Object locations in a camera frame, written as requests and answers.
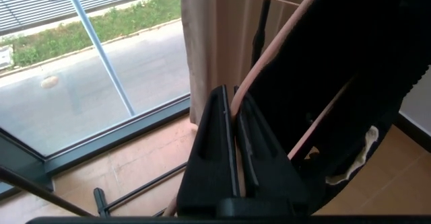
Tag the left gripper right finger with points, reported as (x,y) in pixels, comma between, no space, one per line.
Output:
(276,183)

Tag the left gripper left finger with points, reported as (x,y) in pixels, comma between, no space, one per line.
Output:
(208,183)

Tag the black shorts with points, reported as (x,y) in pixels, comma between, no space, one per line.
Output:
(336,49)

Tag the black clothes rack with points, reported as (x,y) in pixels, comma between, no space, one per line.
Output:
(261,32)

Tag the beige curtain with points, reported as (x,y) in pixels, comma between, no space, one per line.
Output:
(219,32)

